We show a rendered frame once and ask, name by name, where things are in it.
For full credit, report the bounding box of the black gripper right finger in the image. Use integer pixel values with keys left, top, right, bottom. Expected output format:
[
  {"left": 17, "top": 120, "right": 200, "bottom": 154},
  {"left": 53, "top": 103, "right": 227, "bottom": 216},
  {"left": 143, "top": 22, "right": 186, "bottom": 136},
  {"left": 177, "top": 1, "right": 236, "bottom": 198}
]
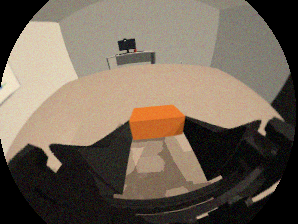
[{"left": 182, "top": 116, "right": 262, "bottom": 181}]

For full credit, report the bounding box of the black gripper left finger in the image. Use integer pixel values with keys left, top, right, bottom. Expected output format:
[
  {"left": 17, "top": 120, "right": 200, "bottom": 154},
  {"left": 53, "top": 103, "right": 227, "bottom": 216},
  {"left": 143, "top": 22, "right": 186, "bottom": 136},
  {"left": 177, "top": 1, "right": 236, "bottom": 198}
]
[{"left": 49, "top": 121, "right": 132, "bottom": 194}]

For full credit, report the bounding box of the orange block with dark square face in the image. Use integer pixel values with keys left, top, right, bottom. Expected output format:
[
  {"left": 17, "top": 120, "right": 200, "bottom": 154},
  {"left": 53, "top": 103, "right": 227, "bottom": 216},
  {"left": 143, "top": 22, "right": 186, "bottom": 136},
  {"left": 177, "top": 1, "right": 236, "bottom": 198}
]
[{"left": 129, "top": 105, "right": 185, "bottom": 140}]

